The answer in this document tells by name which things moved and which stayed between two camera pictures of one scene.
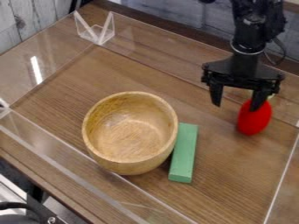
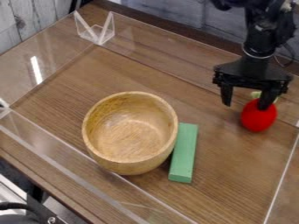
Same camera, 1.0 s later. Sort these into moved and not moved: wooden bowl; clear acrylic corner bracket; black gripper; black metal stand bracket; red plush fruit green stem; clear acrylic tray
Moved: black gripper; red plush fruit green stem
Not moved: wooden bowl; black metal stand bracket; clear acrylic tray; clear acrylic corner bracket
